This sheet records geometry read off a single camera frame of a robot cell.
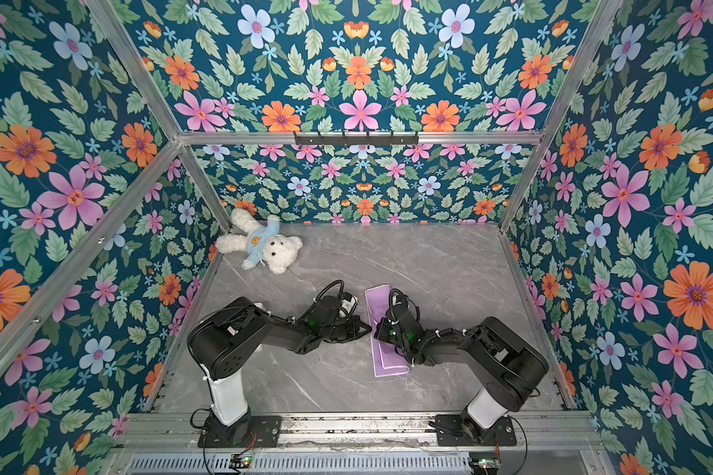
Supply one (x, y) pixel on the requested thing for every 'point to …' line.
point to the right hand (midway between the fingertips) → (380, 321)
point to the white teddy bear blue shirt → (260, 242)
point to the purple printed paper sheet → (385, 361)
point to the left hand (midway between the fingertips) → (375, 328)
